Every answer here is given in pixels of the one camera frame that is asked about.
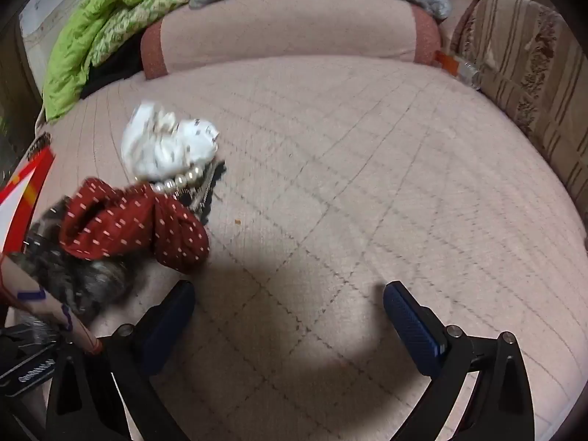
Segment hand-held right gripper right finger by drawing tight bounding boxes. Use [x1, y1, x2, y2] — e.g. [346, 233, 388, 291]
[383, 280, 536, 441]

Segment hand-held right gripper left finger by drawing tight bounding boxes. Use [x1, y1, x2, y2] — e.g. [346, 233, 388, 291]
[46, 279, 196, 441]

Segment grey shiny scrunchie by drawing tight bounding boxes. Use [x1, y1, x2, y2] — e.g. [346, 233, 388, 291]
[9, 197, 139, 327]

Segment red dotted scrunchie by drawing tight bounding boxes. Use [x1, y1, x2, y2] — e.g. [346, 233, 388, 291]
[59, 177, 211, 274]

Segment red white cardboard box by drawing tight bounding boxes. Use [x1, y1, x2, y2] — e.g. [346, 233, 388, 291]
[0, 133, 57, 251]

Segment white dotted scrunchie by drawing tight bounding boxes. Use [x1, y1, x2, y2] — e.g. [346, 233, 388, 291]
[121, 101, 220, 180]

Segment pale strip with purple marks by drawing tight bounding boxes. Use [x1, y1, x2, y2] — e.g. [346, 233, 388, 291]
[0, 255, 101, 356]

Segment black rhinestone hair claw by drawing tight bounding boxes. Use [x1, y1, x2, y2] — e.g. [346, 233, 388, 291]
[177, 161, 228, 226]

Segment pink quilted bed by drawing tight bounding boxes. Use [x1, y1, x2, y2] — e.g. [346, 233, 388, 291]
[9, 55, 588, 441]

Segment clear plastic bottle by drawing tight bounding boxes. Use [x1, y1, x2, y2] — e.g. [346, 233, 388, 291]
[457, 61, 483, 90]

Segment orange packet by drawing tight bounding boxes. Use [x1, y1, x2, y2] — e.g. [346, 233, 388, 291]
[434, 50, 460, 74]

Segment striped beige cushion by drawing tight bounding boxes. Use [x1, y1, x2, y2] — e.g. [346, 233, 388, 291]
[452, 0, 588, 235]

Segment green quilt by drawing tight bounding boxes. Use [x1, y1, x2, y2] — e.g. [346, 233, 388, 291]
[41, 0, 235, 122]

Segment pink bolster pillow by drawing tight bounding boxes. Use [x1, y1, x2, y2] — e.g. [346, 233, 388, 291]
[140, 0, 442, 81]

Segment pearl hair tie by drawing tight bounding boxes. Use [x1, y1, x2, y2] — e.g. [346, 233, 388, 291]
[151, 165, 205, 196]

